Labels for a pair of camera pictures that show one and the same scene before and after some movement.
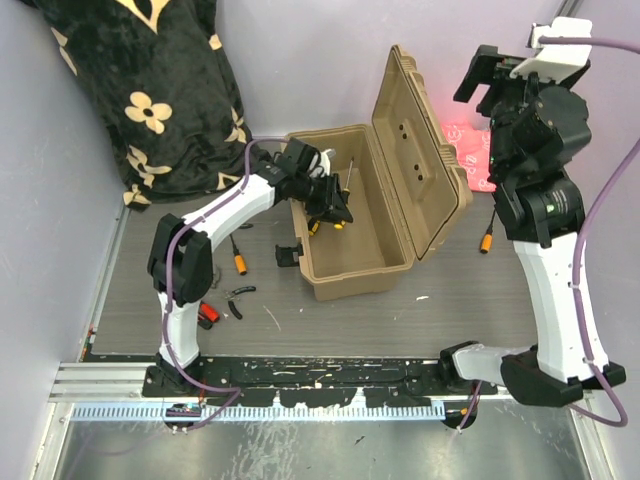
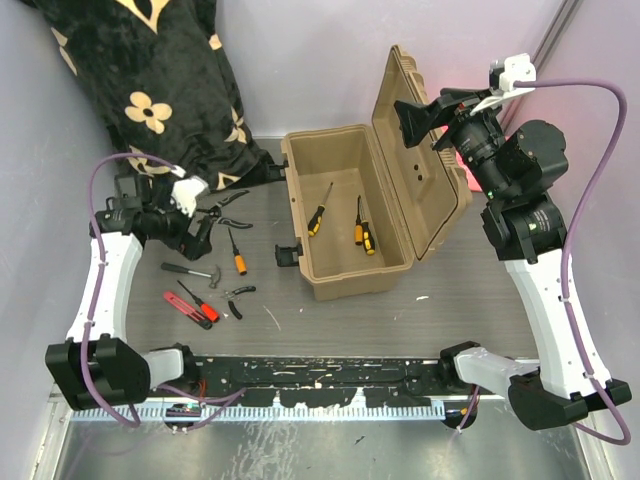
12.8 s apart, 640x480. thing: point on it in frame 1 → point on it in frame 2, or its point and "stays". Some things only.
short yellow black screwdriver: x=346 y=193 → x=367 y=236
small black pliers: x=232 y=296 stays
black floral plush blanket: x=157 y=76 stays
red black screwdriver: x=207 y=311 stays
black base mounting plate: x=316 y=383 stays
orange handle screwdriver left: x=239 y=260 stays
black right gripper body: x=506 y=91 → x=475 y=137
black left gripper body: x=326 y=194 → x=190 y=244
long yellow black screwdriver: x=313 y=226 stays
